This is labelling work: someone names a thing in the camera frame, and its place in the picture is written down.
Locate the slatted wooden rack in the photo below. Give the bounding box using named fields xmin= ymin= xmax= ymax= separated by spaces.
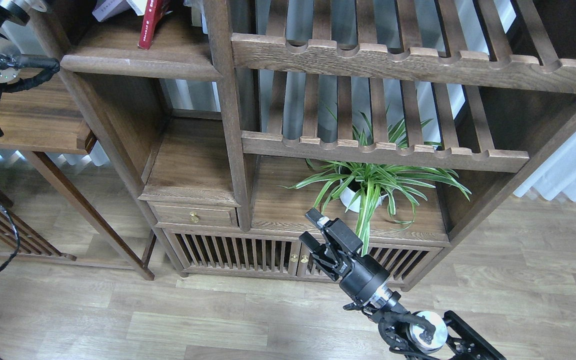
xmin=0 ymin=190 xmax=77 ymax=264

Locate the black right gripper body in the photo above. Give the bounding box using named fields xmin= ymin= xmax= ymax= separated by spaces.
xmin=313 ymin=247 xmax=389 ymax=303

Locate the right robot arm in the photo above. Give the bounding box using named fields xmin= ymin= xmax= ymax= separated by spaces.
xmin=299 ymin=208 xmax=504 ymax=360

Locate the green spider plant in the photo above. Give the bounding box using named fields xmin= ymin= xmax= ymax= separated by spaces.
xmin=282 ymin=105 xmax=472 ymax=256

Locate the brass drawer knob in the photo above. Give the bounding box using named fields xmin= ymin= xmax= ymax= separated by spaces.
xmin=189 ymin=211 xmax=201 ymax=224

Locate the dark wooden bookshelf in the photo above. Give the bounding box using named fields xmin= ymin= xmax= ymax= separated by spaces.
xmin=29 ymin=0 xmax=576 ymax=290

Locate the white plant pot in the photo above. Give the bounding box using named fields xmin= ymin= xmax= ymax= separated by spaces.
xmin=339 ymin=180 xmax=388 ymax=214

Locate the wooden side table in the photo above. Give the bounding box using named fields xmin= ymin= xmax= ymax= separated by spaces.
xmin=0 ymin=75 xmax=154 ymax=281

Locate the white paperback book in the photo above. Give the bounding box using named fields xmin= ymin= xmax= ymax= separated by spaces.
xmin=92 ymin=0 xmax=131 ymax=22

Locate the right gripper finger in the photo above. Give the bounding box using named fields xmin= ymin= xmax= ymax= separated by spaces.
xmin=299 ymin=231 xmax=328 ymax=263
xmin=305 ymin=208 xmax=363 ymax=255

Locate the red book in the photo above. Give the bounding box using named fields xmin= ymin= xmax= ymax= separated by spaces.
xmin=137 ymin=0 xmax=170 ymax=50

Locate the yellow green book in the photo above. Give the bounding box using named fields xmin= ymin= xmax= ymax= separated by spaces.
xmin=126 ymin=0 xmax=147 ymax=16

